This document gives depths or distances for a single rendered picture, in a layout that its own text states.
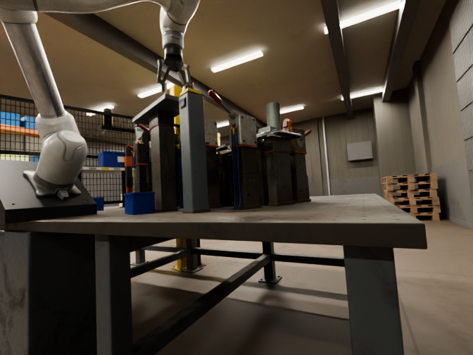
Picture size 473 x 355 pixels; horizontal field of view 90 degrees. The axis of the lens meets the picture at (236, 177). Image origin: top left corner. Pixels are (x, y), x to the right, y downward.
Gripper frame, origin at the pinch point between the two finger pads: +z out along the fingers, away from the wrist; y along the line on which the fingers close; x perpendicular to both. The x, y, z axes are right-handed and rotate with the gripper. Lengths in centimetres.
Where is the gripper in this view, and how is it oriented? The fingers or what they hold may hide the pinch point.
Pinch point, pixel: (174, 95)
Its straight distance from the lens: 111.6
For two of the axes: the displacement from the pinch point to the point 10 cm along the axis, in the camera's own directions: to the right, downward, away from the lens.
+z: 0.5, 10.0, -0.7
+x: -4.6, 0.9, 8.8
